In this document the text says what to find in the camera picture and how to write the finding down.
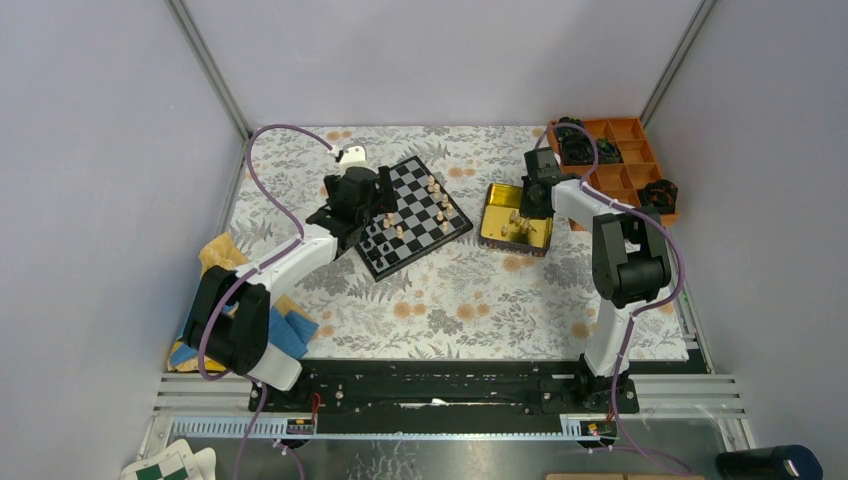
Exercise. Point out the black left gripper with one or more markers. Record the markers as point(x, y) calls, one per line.
point(382, 199)

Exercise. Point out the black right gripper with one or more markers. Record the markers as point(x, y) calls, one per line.
point(526, 210)

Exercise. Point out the gold tin box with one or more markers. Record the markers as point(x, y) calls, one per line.
point(502, 227)

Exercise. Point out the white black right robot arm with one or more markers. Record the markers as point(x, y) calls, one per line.
point(629, 260)

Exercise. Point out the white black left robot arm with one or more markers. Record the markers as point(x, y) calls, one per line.
point(229, 321)

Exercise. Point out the black grey chess board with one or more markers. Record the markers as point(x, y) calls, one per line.
point(419, 214)

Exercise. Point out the rolled dark floral tie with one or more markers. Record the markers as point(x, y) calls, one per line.
point(576, 151)

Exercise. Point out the rolled blue floral tie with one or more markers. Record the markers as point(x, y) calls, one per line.
point(567, 126)

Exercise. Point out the rolled green floral tie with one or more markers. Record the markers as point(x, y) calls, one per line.
point(608, 152)

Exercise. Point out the orange wooden divider tray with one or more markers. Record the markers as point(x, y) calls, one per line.
point(620, 181)

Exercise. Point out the rolled black orange tie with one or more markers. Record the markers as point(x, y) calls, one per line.
point(660, 194)

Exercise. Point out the floral table mat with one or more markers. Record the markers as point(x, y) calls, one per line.
point(464, 300)

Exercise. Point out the blue yellow cloth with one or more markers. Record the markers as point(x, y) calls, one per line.
point(290, 329)

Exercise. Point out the green white checker card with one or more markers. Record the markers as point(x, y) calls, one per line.
point(176, 462)

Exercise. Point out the dark blue cylinder bottle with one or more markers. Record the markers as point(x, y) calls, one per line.
point(784, 462)

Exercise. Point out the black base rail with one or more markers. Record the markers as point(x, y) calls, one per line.
point(447, 397)

